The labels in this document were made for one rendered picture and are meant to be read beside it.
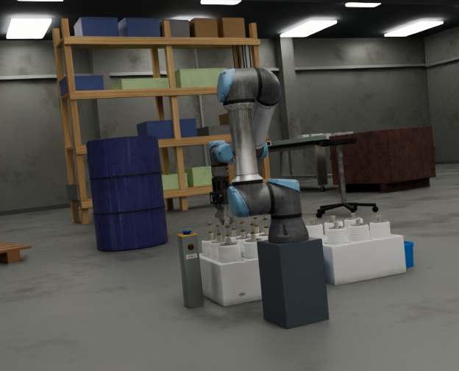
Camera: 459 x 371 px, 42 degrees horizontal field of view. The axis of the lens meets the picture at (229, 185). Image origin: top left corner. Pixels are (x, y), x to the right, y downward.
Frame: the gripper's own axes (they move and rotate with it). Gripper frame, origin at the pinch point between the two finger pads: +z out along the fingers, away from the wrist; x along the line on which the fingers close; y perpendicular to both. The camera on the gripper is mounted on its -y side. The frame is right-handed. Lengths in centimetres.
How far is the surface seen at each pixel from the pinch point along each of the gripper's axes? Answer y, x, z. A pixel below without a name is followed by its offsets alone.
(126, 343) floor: 62, -12, 35
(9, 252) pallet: -90, -236, 27
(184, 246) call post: 14.8, -13.7, 8.4
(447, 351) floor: 51, 96, 35
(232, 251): 4.2, 3.2, 12.4
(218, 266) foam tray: 10.4, -0.6, 17.6
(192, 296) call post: 14.0, -13.0, 29.9
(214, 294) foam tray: 3.9, -7.9, 31.6
